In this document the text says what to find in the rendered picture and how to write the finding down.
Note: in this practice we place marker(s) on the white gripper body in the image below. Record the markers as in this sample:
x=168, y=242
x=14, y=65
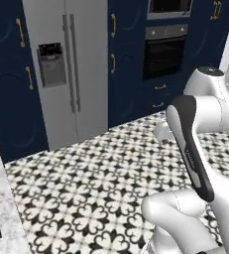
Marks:
x=163, y=131

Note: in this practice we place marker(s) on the navy blue tall oven cabinet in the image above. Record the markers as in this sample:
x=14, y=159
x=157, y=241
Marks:
x=127, y=66

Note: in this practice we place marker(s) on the grey two-door fridge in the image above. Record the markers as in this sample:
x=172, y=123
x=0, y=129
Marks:
x=86, y=66

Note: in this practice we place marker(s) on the navy blue cupboard run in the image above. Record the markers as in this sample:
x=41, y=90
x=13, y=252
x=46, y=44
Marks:
x=7, y=99

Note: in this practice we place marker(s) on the silver built-in microwave oven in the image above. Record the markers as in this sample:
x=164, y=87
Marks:
x=169, y=8

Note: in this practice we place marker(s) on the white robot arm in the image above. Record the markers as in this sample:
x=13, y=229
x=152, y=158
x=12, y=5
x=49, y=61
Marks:
x=198, y=112

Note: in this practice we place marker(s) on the black built-in oven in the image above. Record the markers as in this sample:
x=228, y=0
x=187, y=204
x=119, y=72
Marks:
x=164, y=54

